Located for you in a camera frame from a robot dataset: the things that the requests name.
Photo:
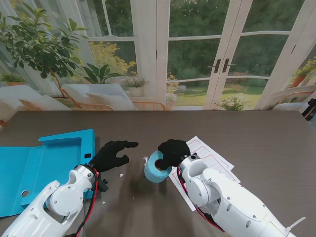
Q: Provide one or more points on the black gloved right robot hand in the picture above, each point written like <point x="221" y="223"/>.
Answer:
<point x="174" y="150"/>

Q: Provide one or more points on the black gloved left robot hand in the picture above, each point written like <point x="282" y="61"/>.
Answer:
<point x="106" y="158"/>

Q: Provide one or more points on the blue label roll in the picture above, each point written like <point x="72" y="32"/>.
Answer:
<point x="153" y="175"/>

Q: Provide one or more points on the blue file box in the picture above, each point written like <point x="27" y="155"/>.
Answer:
<point x="37" y="163"/>

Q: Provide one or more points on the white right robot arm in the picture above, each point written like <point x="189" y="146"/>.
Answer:
<point x="222" y="197"/>

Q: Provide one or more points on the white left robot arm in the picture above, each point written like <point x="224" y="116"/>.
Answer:
<point x="64" y="197"/>

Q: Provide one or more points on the printed garden window backdrop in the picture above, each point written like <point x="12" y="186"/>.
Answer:
<point x="197" y="49"/>

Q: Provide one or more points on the black stand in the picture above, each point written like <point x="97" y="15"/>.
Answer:
<point x="310" y="108"/>

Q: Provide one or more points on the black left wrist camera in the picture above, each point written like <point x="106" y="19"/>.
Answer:
<point x="103" y="185"/>

